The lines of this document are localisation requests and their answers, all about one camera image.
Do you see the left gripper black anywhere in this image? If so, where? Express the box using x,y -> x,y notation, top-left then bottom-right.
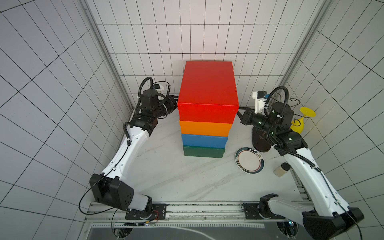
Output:
154,94 -> 184,118

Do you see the orange shoebox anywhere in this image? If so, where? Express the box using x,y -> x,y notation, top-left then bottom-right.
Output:
180,121 -> 232,137

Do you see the red shoebox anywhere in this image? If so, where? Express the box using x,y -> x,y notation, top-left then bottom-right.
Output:
178,61 -> 239,124

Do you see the blue shoebox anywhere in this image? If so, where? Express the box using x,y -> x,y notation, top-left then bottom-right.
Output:
182,134 -> 228,149

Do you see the green shoebox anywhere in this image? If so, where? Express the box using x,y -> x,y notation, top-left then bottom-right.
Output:
183,146 -> 225,158

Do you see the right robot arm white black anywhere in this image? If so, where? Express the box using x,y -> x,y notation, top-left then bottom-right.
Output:
237,102 -> 365,240

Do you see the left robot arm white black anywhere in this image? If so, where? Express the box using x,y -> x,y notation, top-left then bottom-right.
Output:
90,89 -> 179,213

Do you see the white plate striped rim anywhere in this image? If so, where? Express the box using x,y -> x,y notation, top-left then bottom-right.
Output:
235,148 -> 265,175

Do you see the yellow plastic wine glass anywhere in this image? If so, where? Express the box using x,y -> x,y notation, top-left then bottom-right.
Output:
290,107 -> 316,134

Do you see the small jar black lid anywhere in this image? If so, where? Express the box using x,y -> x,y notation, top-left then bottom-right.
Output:
274,163 -> 291,178

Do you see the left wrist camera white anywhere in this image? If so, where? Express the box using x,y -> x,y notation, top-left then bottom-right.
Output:
152,84 -> 165,94

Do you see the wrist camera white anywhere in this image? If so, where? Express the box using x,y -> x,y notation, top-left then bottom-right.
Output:
152,84 -> 165,94
252,91 -> 267,114

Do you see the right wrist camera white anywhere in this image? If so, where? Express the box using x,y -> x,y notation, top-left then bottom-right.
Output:
252,91 -> 267,114

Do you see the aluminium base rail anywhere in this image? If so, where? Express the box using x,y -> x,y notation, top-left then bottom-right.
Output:
86,201 -> 312,226

